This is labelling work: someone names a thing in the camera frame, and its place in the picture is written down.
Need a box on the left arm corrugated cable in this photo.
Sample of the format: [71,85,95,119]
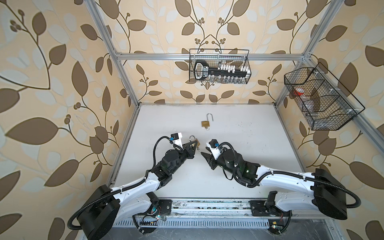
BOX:
[67,135,173,231]

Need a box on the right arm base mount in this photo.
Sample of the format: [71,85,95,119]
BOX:
[249,200,287,217]

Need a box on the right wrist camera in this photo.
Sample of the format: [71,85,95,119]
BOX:
[207,139,223,160]

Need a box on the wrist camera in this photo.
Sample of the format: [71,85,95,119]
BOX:
[169,133,183,152]
[207,139,223,160]

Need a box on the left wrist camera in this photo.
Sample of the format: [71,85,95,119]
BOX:
[169,133,183,152]

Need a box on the large brass padlock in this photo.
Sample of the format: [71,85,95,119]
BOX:
[201,113,214,128]

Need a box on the back wire basket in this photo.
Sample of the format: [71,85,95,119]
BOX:
[189,48,252,85]

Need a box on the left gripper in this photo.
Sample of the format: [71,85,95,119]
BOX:
[168,139,197,176]

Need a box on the black socket set holder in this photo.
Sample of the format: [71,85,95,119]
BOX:
[192,60,251,80]

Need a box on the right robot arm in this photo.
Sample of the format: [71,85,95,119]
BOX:
[202,148,361,220]

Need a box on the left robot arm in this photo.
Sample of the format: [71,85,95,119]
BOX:
[67,141,198,240]

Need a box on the red capped jar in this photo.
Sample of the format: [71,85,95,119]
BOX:
[293,88,305,97]

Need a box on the small brass padlock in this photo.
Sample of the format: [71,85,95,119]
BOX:
[189,135,200,151]

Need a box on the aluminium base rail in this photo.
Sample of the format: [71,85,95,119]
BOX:
[86,197,337,218]

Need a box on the wire basket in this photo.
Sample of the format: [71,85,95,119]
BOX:
[284,62,366,131]
[189,48,252,85]

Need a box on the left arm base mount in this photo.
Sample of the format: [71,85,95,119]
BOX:
[136,199,173,216]

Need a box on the right wire basket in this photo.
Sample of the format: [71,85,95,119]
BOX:
[284,62,366,131]

